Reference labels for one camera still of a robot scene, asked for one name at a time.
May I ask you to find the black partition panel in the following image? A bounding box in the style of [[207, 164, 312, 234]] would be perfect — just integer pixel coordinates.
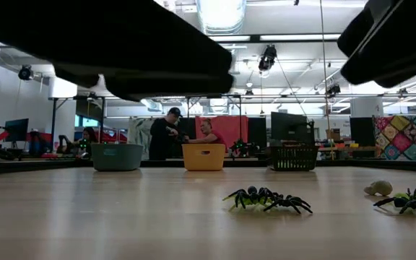
[[247, 117, 269, 152], [178, 117, 197, 145]]

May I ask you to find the white patterned hanging cloth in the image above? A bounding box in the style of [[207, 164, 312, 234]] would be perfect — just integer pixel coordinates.
[[127, 117, 155, 160]]

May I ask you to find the red hanging cloth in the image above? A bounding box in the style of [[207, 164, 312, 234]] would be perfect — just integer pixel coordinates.
[[195, 115, 249, 145]]

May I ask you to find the yellow plastic bin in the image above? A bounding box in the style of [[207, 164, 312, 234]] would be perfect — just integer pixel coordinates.
[[181, 143, 227, 172]]

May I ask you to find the teal plastic bin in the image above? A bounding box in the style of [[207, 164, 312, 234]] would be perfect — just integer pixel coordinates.
[[90, 143, 144, 172]]

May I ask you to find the colourful patchwork quilt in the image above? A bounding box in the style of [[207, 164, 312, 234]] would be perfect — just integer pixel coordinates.
[[373, 114, 416, 162]]

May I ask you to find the black robot with green lights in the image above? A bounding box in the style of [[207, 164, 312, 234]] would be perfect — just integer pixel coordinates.
[[229, 138, 260, 159]]

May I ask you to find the brown cardboard box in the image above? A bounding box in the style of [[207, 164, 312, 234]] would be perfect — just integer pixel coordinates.
[[325, 128, 342, 142]]

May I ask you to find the cluttered wooden desk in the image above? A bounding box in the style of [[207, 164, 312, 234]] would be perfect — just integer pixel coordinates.
[[318, 142, 377, 160]]

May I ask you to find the white toy skull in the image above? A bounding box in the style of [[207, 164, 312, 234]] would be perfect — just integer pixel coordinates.
[[363, 180, 394, 197]]

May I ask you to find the black slotted plastic basket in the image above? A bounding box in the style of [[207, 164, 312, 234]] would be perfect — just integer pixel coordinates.
[[269, 145, 319, 172]]

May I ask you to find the silver ventilation duct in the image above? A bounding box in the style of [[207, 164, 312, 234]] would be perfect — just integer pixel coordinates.
[[195, 0, 248, 116]]

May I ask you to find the thin yellow cord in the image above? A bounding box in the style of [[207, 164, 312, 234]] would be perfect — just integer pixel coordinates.
[[318, 0, 331, 160]]

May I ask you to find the black frame beam with lights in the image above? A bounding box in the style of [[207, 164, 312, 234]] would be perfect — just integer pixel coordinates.
[[207, 32, 343, 45]]

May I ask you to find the black workstation frame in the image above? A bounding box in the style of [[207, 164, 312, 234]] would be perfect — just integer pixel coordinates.
[[48, 92, 303, 160]]

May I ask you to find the black aluminium table frame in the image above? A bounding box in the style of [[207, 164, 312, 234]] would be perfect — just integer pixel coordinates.
[[0, 157, 416, 177]]

